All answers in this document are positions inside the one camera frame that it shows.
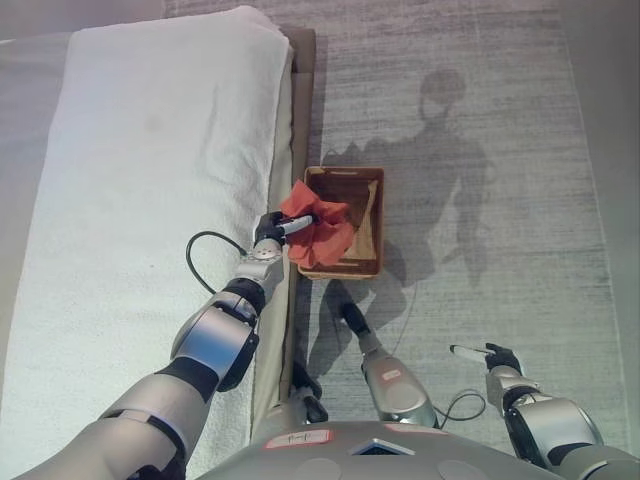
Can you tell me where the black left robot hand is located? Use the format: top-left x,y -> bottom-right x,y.
253,210 -> 317,246

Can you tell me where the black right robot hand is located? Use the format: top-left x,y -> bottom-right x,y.
449,341 -> 522,374

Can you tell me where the red cloth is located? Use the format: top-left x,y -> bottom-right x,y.
278,179 -> 356,268

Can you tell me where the brown wicker basket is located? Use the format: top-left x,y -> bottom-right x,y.
296,165 -> 387,281

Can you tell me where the silver right robot leg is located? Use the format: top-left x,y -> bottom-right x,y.
338,298 -> 437,430

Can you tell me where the silver robot leg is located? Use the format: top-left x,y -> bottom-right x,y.
338,298 -> 437,430
267,358 -> 330,427

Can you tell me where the grey robot torso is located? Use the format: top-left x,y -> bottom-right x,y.
193,418 -> 640,480

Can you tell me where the silver left robot leg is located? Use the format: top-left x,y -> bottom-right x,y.
267,358 -> 330,427

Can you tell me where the grey rug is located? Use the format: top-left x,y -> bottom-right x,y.
164,0 -> 629,451

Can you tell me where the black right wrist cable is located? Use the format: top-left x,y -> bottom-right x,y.
433,388 -> 489,427

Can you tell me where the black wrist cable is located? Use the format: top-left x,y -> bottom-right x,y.
433,388 -> 489,427
185,230 -> 250,297

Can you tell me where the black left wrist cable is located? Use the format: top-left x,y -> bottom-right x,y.
185,230 -> 250,297

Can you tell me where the beige bed with brown frame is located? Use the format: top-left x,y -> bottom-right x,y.
0,27 -> 318,444

